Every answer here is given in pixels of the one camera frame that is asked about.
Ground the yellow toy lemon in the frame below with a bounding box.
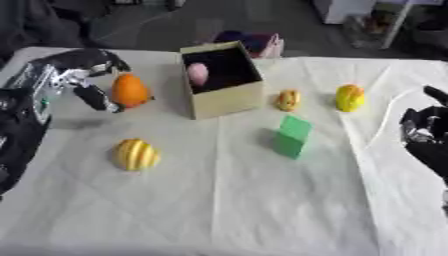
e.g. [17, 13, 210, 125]
[334, 84, 368, 113]

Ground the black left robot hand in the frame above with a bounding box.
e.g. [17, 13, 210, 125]
[35, 48, 133, 114]

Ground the pink toy egg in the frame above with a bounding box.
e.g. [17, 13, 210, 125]
[185, 62, 210, 87]

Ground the clear plastic container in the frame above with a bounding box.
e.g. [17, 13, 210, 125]
[341, 9, 410, 50]

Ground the green block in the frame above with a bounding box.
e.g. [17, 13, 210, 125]
[271, 114, 315, 160]

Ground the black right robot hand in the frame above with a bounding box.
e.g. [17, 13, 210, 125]
[397, 85, 448, 185]

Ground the small tan toy bread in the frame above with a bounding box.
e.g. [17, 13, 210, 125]
[274, 88, 303, 112]

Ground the pink and purple bag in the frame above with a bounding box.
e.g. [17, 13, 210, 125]
[213, 30, 287, 60]

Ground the yellow striped toy fruit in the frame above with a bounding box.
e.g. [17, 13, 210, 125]
[110, 138, 163, 172]

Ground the orange toy fruit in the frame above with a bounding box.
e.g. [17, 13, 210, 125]
[110, 72, 154, 109]

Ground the tan cardboard box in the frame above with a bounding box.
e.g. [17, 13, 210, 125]
[178, 40, 266, 121]

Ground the white cabinet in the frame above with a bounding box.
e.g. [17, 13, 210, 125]
[311, 0, 382, 25]

